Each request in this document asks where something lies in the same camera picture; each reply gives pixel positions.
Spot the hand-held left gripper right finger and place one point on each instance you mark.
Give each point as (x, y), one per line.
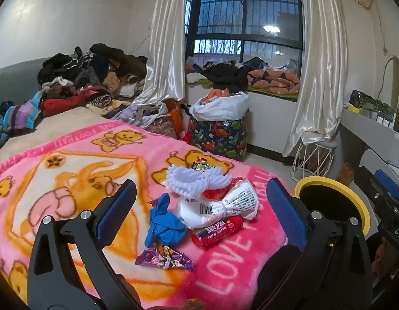
(285, 210)

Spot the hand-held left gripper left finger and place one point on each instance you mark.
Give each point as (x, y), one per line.
(117, 206)

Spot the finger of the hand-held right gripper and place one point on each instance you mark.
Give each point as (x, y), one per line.
(386, 182)

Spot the yellow-rimmed black bin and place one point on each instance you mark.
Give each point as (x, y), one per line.
(318, 182)

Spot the blue glove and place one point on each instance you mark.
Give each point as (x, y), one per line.
(165, 224)

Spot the white plastic package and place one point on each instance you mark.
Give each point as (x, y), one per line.
(231, 201)

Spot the purple snack wrapper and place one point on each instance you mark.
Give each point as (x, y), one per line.
(154, 258)

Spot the red candy jar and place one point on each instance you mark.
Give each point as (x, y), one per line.
(218, 231)

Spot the red plastic wrapper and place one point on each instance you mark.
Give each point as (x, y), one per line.
(215, 194)

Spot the green snack wrapper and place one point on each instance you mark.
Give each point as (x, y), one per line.
(201, 166)

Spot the orange patterned bag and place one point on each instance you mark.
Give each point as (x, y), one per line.
(345, 172)

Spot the pink printed blanket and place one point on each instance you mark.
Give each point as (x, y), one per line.
(73, 174)

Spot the white vanity desk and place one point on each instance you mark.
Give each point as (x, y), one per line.
(364, 132)

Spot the row of small jars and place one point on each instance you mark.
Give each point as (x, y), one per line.
(378, 118)

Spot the yellow box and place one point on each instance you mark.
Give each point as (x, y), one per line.
(352, 108)

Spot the camouflage bag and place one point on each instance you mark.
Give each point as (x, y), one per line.
(367, 101)

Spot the brown floral bag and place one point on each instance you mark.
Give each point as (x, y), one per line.
(164, 127)

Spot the lavender cloth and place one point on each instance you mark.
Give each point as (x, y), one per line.
(134, 114)

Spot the beige bed sheet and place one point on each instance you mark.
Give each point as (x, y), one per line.
(60, 126)

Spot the dinosaur print laundry basket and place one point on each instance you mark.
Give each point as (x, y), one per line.
(218, 135)

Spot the clothes on window sill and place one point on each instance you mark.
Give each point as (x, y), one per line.
(270, 93)

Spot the white cloth bag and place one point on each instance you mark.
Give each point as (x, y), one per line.
(222, 108)

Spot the cream satin curtain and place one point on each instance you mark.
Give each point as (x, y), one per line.
(165, 38)
(318, 71)

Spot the orange patterned quilt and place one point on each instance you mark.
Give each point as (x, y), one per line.
(273, 79)

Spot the pile of clothes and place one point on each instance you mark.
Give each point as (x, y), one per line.
(89, 77)

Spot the orange cloth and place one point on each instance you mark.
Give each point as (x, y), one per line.
(215, 94)

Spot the black clothes heap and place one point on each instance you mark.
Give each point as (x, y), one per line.
(225, 74)

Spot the colourful clothes heap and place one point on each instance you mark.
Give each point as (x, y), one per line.
(196, 76)

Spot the grey bed headboard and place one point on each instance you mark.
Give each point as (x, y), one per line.
(15, 77)

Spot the barred window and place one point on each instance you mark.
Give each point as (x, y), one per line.
(251, 13)

